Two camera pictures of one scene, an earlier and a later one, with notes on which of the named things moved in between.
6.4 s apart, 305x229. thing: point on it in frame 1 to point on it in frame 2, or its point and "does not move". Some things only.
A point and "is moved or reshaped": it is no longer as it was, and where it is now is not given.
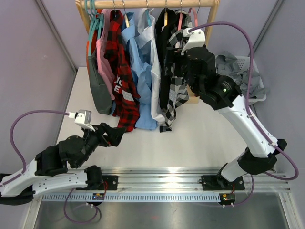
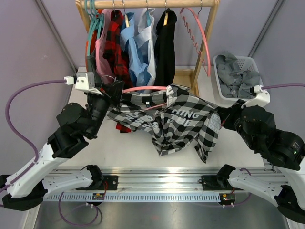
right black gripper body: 174,56 to 232,120
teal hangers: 97,23 does not move
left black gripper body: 103,139 to 107,95
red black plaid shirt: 125,96 does not move
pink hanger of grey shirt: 196,17 is moved or reshaped
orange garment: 93,43 does not move
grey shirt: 250,79 does not move
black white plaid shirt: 177,90 to 177,117
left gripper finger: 115,135 to 116,88
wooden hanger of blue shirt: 127,21 does not move
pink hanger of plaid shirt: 179,27 to 146,87
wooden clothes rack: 83,7 does not move
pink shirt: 106,71 does not move
